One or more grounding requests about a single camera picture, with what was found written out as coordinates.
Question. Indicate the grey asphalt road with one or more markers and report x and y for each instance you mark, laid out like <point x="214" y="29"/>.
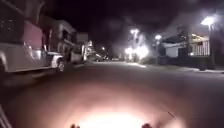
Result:
<point x="126" y="83"/>

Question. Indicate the street lamp pole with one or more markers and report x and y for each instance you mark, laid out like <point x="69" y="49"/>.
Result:
<point x="157" y="46"/>
<point x="211" y="43"/>

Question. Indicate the row of buildings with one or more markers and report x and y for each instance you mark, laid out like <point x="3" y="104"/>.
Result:
<point x="63" y="38"/>

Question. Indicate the building with railing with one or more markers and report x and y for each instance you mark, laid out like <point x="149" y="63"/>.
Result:
<point x="196" y="45"/>

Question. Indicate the silver vehicle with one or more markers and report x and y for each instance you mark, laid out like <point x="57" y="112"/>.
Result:
<point x="23" y="58"/>

